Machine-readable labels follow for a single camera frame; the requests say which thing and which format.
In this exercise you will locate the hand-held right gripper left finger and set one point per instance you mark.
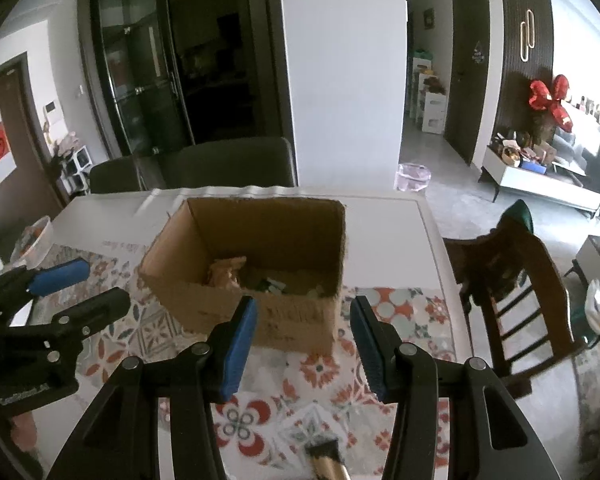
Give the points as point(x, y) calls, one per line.
point(237, 350)

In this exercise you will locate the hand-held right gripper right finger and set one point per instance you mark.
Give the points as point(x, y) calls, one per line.
point(372, 355)

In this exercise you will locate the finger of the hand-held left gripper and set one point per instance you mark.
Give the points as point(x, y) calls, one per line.
point(100, 310)
point(60, 275)

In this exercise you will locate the brown cardboard box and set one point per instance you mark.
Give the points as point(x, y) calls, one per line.
point(290, 320)

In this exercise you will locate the orange shiny snack packet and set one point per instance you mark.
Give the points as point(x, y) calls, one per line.
point(225, 272)

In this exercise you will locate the black gold snack packet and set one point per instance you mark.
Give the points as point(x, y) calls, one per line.
point(327, 460)

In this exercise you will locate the clear plastic bowl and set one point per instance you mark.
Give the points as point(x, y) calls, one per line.
point(32, 240)

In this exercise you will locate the patterned table runner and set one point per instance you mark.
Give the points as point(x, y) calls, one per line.
point(280, 410)

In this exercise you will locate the small white shelf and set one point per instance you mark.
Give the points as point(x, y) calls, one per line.
point(77, 165)

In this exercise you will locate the small grey chair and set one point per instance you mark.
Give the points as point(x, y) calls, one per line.
point(115, 175)

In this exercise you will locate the brown entrance door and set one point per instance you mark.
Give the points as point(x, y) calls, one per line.
point(25, 160)

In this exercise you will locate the dark wooden chair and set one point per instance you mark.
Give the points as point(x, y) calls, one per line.
point(520, 280)

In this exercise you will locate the pink waste basket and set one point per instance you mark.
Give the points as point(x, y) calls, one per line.
point(414, 177)

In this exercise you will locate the wide grey chair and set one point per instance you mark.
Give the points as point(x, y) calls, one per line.
point(230, 160)

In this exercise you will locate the green stool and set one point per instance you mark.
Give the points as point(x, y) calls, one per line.
point(597, 315)

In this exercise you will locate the patterned rug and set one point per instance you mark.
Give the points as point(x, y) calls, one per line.
point(597, 400)

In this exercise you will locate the grey coffee table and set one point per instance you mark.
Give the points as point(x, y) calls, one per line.
point(595, 260)

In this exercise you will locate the white low cabinet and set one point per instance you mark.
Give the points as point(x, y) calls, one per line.
point(540, 180)

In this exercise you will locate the stacked white storage boxes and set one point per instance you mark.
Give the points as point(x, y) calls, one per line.
point(430, 110)

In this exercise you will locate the black framed glass door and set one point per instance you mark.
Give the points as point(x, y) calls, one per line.
point(180, 50)

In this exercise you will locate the dark interior door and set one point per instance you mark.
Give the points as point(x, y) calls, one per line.
point(467, 75)

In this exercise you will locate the red foil balloons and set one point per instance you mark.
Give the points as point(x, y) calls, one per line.
point(550, 102)

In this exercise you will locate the small wall picture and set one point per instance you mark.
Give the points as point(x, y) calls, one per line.
point(428, 18)

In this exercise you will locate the white loop wall ornament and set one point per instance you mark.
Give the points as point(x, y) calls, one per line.
point(528, 35)

